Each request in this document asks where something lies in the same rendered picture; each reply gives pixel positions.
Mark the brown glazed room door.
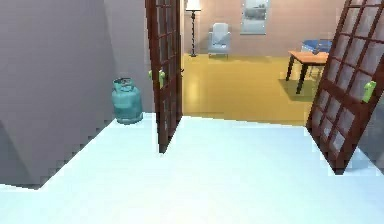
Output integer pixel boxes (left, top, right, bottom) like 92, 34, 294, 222
305, 0, 384, 176
145, 0, 184, 155

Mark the framed wall picture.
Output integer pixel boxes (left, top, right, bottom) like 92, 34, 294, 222
240, 0, 271, 36

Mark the floor lamp with white shade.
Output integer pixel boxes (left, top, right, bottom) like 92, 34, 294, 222
185, 0, 202, 58

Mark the teal gas cylinder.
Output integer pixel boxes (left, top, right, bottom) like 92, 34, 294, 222
111, 77, 144, 126

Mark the wooden table with black legs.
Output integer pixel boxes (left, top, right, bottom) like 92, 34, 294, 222
285, 50, 330, 95

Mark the pale grey armchair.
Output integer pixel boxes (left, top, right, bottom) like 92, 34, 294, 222
207, 22, 232, 60

